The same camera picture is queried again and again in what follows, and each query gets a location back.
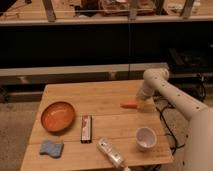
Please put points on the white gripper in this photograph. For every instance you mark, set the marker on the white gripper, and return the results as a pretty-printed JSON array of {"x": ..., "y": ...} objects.
[{"x": 145, "y": 91}]

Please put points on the orange pepper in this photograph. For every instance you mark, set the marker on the orange pepper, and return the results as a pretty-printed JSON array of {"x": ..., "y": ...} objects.
[{"x": 129, "y": 104}]

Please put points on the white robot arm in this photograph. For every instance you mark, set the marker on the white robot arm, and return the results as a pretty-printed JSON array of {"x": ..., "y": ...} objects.
[{"x": 198, "y": 152}]

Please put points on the white cup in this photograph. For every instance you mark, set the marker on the white cup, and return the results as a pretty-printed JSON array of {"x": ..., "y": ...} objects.
[{"x": 145, "y": 138}]

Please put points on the white tube bottle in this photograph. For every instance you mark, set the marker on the white tube bottle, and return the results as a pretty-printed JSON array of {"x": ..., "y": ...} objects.
[{"x": 106, "y": 147}]

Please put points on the red black chocolate bar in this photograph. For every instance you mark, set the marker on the red black chocolate bar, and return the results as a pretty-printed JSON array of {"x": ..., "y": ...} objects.
[{"x": 86, "y": 129}]

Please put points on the black box on shelf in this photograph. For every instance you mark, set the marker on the black box on shelf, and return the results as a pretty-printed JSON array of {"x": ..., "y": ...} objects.
[{"x": 190, "y": 61}]

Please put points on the long wooden shelf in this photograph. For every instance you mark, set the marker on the long wooden shelf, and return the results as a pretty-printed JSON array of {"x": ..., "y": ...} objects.
[{"x": 80, "y": 69}]

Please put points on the orange bowl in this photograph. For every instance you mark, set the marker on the orange bowl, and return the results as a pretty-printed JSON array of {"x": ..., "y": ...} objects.
[{"x": 57, "y": 116}]

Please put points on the blue sponge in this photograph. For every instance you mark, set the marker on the blue sponge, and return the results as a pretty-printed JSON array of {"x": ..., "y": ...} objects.
[{"x": 51, "y": 149}]

